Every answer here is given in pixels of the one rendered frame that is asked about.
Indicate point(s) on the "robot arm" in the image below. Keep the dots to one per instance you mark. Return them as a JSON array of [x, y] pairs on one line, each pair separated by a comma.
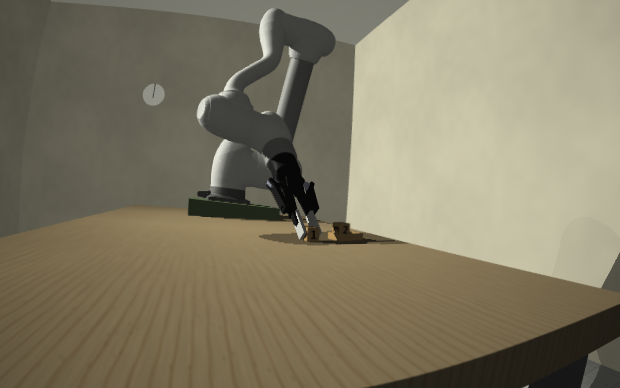
[[231, 115]]

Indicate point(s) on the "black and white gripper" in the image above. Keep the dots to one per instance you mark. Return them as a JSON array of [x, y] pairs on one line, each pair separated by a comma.
[[285, 171]]

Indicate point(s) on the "tan wooden cube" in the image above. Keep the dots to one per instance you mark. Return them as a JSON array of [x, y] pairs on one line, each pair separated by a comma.
[[341, 228], [312, 234]]

